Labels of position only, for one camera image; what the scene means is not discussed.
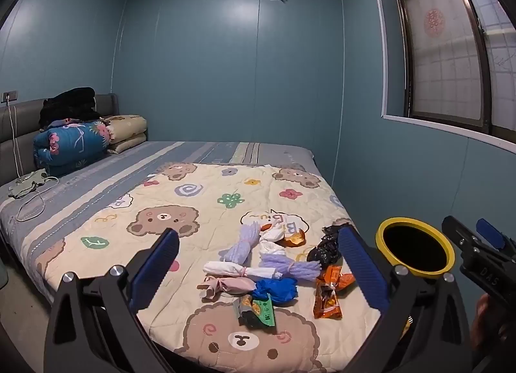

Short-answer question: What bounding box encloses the person's right hand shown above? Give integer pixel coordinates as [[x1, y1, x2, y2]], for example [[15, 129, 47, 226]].
[[473, 294, 502, 343]]

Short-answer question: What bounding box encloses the yellow rimmed trash bin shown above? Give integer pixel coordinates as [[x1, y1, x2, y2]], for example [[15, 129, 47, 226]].
[[376, 218, 456, 281]]

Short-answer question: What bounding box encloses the purple foam net bundle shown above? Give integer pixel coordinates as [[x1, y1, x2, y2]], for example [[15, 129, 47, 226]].
[[258, 254, 323, 280], [220, 223, 263, 265]]

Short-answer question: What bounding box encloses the window with frosted panes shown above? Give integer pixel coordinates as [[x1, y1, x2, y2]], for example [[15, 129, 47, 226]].
[[381, 0, 516, 141]]

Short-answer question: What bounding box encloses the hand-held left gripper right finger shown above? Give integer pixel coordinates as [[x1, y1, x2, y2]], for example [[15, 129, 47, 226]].
[[338, 226, 470, 373]]

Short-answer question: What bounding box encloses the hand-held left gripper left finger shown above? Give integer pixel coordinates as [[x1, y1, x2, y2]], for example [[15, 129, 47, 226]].
[[44, 228, 180, 373]]

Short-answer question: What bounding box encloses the grey bed headboard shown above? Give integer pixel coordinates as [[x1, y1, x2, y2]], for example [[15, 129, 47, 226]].
[[0, 93, 120, 187]]

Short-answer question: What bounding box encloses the green snack wrapper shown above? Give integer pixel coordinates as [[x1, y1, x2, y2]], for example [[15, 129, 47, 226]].
[[234, 294, 277, 329]]

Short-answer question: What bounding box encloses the white tissue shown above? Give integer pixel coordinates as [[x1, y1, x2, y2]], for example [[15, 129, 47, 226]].
[[258, 239, 288, 258], [260, 222, 289, 241]]

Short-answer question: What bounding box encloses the bear printed blanket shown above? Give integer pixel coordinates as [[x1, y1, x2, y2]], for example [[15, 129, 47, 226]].
[[34, 162, 383, 373]]

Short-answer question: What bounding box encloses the orange snack wrapper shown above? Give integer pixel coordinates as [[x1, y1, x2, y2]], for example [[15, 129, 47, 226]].
[[318, 265, 356, 291], [313, 278, 343, 320]]

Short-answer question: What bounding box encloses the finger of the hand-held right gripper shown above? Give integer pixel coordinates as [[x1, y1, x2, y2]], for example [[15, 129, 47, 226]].
[[476, 219, 516, 256], [442, 216, 484, 255]]

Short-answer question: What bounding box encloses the bed with striped sheet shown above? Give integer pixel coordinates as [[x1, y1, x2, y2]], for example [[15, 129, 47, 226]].
[[0, 140, 323, 305]]

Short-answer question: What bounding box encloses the white paper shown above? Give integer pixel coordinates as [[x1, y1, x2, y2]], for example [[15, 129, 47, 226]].
[[203, 261, 283, 279]]

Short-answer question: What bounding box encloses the blue floral folded quilt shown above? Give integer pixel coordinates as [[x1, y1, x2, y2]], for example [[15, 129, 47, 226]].
[[33, 119, 111, 178]]

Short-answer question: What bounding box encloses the black plastic bag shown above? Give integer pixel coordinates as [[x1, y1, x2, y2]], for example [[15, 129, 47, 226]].
[[306, 225, 343, 267]]

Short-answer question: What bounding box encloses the black clothing pile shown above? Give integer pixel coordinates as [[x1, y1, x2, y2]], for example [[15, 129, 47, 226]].
[[39, 87, 101, 131]]

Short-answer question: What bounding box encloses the beige folded blanket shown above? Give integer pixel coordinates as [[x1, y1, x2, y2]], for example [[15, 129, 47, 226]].
[[101, 115, 148, 155]]

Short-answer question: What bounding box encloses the green cloth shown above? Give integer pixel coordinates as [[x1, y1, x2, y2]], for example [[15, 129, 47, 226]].
[[8, 169, 47, 200]]

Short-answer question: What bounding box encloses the blue plastic glove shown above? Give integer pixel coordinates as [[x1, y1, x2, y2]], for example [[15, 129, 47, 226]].
[[252, 277, 299, 304]]

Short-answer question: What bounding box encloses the pink plastic bundle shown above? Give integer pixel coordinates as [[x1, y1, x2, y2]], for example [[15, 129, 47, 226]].
[[197, 275, 257, 303]]

